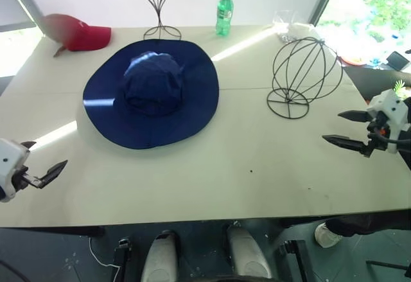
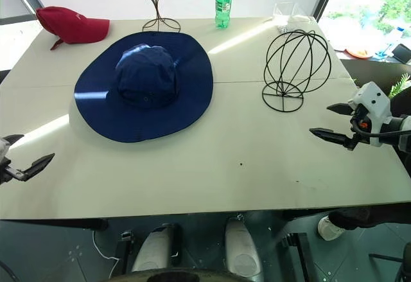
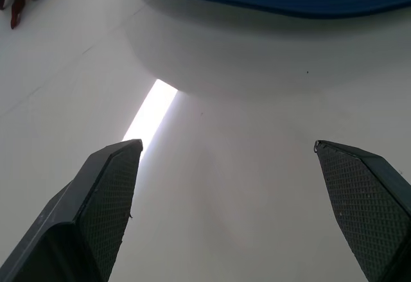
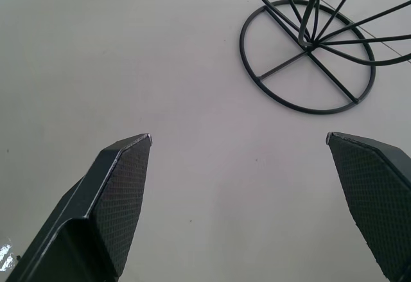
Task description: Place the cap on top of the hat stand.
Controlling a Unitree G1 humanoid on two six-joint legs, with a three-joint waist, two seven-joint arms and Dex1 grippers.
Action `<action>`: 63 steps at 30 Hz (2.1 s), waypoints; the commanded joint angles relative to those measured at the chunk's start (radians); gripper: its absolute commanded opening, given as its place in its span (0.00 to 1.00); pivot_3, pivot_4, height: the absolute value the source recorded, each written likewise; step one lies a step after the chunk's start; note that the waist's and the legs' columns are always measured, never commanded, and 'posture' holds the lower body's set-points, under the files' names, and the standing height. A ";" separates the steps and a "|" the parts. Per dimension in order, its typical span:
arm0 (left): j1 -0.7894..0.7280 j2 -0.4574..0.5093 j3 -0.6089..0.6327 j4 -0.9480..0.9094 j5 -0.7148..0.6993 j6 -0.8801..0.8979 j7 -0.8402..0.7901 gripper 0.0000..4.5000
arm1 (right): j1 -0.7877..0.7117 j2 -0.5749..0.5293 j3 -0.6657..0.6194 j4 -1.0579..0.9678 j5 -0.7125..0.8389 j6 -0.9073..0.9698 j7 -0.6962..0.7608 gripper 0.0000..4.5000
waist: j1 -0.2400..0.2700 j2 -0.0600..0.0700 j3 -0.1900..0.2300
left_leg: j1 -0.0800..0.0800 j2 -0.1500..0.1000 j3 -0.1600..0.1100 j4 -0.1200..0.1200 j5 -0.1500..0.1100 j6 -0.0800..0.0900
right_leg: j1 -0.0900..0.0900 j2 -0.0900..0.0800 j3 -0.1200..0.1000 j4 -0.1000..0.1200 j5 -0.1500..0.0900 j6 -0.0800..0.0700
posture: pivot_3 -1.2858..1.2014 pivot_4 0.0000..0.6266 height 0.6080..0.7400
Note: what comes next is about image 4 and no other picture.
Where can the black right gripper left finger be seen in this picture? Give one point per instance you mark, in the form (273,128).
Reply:
(109,205)

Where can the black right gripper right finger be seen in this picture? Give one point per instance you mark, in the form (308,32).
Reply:
(379,192)

